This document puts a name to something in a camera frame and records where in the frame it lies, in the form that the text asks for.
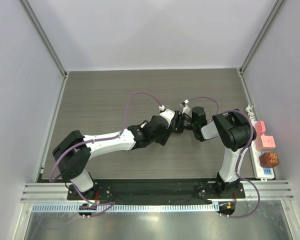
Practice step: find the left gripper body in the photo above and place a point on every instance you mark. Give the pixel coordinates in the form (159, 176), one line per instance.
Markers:
(162, 138)

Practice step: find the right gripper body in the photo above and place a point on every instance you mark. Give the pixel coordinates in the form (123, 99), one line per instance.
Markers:
(188, 124)

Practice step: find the white power strip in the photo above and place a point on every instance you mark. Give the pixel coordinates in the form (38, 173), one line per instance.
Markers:
(261, 152)

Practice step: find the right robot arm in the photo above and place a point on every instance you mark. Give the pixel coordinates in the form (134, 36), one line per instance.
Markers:
(236, 133)

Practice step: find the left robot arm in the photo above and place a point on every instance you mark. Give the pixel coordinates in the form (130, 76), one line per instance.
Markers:
(73, 153)

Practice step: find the red plug cube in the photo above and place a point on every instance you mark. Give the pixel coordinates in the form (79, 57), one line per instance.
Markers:
(260, 128)

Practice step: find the pink plug cube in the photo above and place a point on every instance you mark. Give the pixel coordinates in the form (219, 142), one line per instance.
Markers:
(265, 143)

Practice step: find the brown orange plug cube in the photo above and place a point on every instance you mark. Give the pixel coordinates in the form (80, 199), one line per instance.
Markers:
(269, 160)

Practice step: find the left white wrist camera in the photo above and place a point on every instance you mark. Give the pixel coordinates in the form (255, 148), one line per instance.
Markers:
(167, 114)

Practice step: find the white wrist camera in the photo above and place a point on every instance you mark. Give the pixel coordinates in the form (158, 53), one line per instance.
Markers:
(185, 108)
(167, 114)

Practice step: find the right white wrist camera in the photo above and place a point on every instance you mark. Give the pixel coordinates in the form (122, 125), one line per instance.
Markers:
(185, 108)

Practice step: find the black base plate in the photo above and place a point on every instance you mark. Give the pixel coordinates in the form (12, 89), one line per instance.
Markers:
(161, 192)

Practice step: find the aluminium front rail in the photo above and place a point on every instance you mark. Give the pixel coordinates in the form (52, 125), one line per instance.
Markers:
(266, 190)

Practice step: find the white slotted cable duct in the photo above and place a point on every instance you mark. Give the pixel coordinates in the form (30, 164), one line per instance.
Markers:
(78, 207)

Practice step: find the right aluminium corner post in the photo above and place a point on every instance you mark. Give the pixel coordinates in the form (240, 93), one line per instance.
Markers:
(270, 19)

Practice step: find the aluminium corner post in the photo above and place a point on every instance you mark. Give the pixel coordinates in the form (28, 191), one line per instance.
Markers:
(270, 19)
(43, 36)

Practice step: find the left aluminium corner post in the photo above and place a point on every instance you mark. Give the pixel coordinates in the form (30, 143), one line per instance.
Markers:
(43, 36)

